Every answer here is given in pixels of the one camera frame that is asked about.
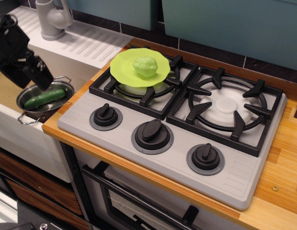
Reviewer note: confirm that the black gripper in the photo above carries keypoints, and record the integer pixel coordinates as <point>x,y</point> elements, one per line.
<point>17,61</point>

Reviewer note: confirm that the dark green toy pickle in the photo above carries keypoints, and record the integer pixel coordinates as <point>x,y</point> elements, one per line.
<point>44,98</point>

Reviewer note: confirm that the light green toy cauliflower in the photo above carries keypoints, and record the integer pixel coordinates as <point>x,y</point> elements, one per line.
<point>145,66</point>

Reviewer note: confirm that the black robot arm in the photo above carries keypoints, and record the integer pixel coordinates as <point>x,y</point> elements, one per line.
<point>17,62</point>

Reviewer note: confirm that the small stainless steel pot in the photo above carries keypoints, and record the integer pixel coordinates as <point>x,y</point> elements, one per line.
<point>44,111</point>

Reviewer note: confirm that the lime green plastic plate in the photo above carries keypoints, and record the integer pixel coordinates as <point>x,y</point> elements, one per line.
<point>121,68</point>

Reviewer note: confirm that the grey toy faucet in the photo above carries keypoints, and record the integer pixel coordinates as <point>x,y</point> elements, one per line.
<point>53,21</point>

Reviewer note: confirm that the black left stove knob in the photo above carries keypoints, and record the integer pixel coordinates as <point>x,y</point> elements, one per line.
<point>106,118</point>

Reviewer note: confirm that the black stove knob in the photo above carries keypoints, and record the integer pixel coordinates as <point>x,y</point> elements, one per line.
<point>205,159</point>
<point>106,118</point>
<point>152,137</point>

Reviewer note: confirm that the white left burner disc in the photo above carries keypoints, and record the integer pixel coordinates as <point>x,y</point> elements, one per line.
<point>158,88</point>

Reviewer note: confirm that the white burner disc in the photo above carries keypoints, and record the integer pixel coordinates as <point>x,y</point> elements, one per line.
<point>158,88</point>
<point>224,103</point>

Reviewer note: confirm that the wooden drawer front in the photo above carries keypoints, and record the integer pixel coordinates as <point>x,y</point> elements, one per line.
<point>41,190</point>

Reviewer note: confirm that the black middle stove knob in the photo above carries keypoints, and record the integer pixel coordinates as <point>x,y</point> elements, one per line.
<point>152,137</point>

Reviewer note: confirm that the black left burner grate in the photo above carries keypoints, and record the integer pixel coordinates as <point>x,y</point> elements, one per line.
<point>152,104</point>

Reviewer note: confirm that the black burner grate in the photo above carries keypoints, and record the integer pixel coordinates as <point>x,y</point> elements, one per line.
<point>152,104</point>
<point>248,138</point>

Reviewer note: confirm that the toy oven door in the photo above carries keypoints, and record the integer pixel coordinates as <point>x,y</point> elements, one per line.
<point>125,215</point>

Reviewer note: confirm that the grey toy stove top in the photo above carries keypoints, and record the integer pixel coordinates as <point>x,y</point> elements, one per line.
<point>234,185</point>

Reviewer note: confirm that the black right stove knob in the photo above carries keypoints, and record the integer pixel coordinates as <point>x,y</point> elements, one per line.
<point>205,159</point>

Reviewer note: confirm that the white right burner disc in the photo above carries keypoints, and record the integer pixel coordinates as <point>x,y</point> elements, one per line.
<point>224,103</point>

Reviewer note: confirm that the black right burner grate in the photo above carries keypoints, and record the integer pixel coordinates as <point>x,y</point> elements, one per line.
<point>248,138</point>

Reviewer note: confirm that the black oven door handle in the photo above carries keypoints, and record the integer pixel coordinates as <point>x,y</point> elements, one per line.
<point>184,224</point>

